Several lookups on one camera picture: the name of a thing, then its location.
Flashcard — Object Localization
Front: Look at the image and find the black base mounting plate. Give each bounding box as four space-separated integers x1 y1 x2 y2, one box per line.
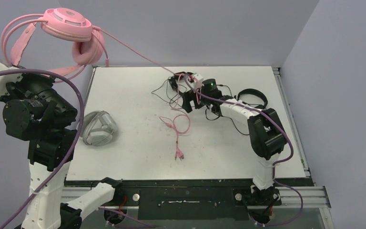
104 179 282 220

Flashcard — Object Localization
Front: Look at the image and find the white grey gaming headset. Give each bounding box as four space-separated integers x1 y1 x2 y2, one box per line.
81 111 118 146

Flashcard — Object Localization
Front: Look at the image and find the pink headset with cable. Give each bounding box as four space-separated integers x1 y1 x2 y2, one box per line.
0 8 203 161

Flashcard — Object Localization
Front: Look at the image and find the black headset with microphone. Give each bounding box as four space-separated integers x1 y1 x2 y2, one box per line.
221 84 269 136

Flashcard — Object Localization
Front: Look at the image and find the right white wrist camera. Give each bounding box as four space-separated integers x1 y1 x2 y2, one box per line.
189 73 204 89

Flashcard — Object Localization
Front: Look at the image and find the small black on-ear headphones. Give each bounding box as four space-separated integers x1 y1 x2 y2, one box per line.
151 72 194 111

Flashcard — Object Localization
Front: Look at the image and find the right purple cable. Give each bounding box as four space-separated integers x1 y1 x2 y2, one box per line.
184 77 304 228

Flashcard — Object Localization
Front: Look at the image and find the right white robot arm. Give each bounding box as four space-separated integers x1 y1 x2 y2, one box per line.
181 76 287 204

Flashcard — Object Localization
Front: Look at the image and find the aluminium frame rail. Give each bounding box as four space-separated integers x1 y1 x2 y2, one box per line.
60 186 332 229

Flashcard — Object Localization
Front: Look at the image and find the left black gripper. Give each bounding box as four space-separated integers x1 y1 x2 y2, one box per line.
0 64 77 118

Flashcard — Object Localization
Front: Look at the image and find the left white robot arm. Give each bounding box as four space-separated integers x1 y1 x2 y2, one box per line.
2 73 123 229

